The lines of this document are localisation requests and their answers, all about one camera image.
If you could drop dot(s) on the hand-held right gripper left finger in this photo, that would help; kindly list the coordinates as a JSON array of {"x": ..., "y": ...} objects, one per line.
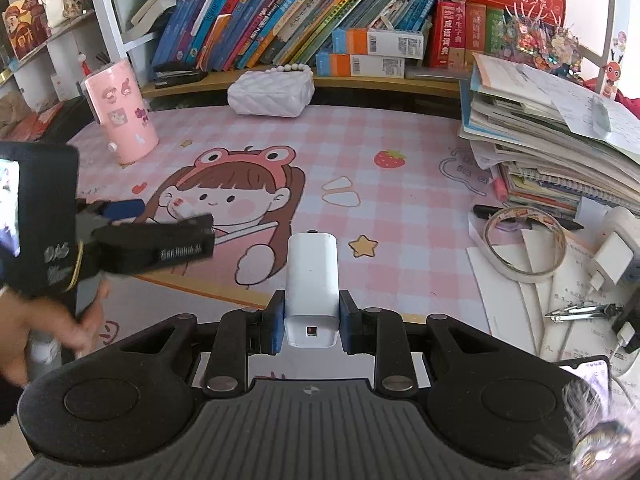
[{"x": 274, "y": 327}]

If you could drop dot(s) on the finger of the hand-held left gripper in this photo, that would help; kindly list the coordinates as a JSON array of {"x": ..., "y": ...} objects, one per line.
[
  {"x": 122, "y": 210},
  {"x": 165, "y": 241}
]

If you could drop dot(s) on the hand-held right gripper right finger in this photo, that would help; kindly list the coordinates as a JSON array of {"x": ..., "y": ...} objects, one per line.
[{"x": 348, "y": 327}]

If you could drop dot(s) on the white power bank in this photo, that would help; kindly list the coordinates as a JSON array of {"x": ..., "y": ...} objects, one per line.
[{"x": 311, "y": 280}]

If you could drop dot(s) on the person's left hand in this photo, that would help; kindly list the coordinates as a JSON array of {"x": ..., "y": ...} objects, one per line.
[{"x": 50, "y": 320}]

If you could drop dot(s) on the pink desktop container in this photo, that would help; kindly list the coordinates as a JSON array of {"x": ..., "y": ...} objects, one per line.
[{"x": 120, "y": 110}]

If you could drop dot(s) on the small red wrapped packet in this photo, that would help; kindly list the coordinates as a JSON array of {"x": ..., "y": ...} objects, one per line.
[{"x": 35, "y": 120}]

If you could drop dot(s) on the white card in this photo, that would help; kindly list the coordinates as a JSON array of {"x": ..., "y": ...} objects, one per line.
[{"x": 61, "y": 86}]

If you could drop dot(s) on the pink checked cartoon desk mat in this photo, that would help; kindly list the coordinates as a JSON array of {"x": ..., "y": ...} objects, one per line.
[{"x": 400, "y": 200}]

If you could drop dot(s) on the black stapler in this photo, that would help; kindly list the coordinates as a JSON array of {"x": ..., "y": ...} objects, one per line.
[{"x": 175, "y": 75}]

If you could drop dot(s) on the red tassel ornament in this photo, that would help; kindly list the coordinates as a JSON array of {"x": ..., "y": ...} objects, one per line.
[{"x": 85, "y": 66}]

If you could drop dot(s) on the loose worksheet papers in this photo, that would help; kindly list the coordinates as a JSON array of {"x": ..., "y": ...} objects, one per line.
[{"x": 505, "y": 300}]

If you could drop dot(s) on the white tape roll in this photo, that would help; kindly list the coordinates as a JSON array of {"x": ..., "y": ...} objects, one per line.
[{"x": 488, "y": 242}]

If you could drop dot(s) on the white quilted purse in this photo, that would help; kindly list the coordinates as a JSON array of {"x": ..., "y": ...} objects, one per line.
[{"x": 270, "y": 92}]

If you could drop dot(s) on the black pen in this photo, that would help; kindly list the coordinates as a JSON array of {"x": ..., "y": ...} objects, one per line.
[{"x": 487, "y": 210}]

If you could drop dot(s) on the red cartoon gift box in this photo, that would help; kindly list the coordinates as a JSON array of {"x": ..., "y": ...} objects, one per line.
[{"x": 25, "y": 25}]

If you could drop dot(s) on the white bookshelf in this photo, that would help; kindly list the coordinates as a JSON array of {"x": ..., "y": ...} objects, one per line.
[{"x": 102, "y": 10}]

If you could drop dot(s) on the pink highlighter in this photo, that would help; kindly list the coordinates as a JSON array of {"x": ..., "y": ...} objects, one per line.
[{"x": 500, "y": 187}]

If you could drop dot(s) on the metal drawing compass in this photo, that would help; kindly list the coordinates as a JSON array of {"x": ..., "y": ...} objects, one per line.
[{"x": 580, "y": 311}]

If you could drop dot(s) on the row of colourful books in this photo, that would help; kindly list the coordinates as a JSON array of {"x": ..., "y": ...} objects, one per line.
[{"x": 260, "y": 15}]

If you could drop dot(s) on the smartphone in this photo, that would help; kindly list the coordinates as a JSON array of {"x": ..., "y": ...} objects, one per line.
[{"x": 587, "y": 375}]

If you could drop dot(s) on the orange and white box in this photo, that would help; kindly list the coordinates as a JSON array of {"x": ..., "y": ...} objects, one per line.
[
  {"x": 360, "y": 65},
  {"x": 377, "y": 41}
]

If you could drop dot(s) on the white charger plug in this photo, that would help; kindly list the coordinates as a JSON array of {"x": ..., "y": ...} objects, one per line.
[{"x": 605, "y": 262}]

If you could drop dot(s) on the stack of papers and notebooks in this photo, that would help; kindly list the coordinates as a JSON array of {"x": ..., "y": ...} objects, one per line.
[{"x": 525, "y": 125}]

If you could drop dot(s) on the clear plastic wrap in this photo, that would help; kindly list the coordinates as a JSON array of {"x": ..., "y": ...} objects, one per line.
[{"x": 600, "y": 435}]

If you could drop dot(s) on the white power strip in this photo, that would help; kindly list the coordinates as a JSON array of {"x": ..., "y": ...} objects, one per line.
[{"x": 622, "y": 227}]

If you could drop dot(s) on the red thick dictionary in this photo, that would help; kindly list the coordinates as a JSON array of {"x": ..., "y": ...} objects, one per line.
[{"x": 450, "y": 35}]

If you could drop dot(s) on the red slim dictionary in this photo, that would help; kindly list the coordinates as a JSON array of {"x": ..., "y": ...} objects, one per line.
[{"x": 476, "y": 27}]

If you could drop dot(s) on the green book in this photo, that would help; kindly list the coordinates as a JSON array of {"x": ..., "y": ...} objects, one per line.
[{"x": 495, "y": 27}]

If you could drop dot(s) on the colourful paper decoration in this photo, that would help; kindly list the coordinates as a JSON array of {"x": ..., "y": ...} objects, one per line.
[{"x": 545, "y": 42}]

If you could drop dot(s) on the cartoon reindeer figure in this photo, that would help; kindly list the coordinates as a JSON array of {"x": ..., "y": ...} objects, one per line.
[{"x": 612, "y": 75}]

